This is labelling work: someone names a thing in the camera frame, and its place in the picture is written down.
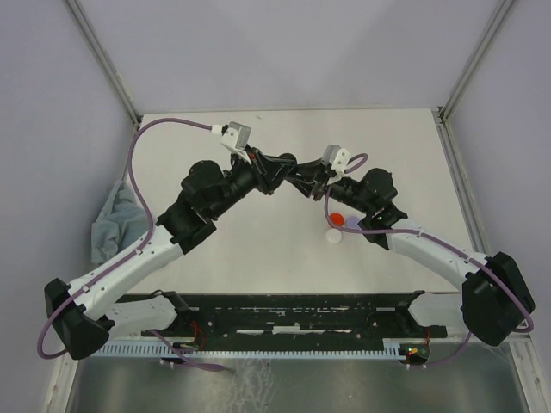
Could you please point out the light blue cable duct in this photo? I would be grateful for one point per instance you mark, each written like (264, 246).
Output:
(156, 349)

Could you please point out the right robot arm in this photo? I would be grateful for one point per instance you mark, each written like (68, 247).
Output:
(491, 299)

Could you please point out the black round case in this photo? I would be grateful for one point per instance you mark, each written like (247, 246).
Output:
(287, 162)

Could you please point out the red round case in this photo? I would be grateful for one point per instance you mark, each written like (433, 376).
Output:
(337, 220)

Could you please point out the right aluminium frame post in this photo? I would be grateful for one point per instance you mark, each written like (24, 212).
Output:
(483, 46)

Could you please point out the left aluminium frame post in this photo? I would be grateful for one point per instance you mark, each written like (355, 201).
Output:
(78, 15)

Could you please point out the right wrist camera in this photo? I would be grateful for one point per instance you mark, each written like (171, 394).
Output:
(336, 158)

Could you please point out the aluminium frame post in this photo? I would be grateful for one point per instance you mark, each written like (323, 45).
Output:
(483, 46)
(78, 15)

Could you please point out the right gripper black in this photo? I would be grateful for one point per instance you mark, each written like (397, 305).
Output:
(315, 185)

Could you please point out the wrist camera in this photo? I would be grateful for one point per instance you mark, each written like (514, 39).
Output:
(234, 137)
(336, 158)

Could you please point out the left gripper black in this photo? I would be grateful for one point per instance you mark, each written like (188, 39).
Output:
(268, 178)

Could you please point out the blue cloth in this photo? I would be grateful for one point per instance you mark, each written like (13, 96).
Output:
(119, 224)

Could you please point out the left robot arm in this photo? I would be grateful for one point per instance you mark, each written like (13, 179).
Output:
(83, 312)

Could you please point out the purple round case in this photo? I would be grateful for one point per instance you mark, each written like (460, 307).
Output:
(353, 223)

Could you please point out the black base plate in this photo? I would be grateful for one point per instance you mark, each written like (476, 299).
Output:
(276, 322)

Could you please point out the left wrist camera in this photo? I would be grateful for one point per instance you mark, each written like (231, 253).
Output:
(234, 137)

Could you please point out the white earbud charging case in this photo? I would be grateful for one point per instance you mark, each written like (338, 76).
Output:
(334, 236)

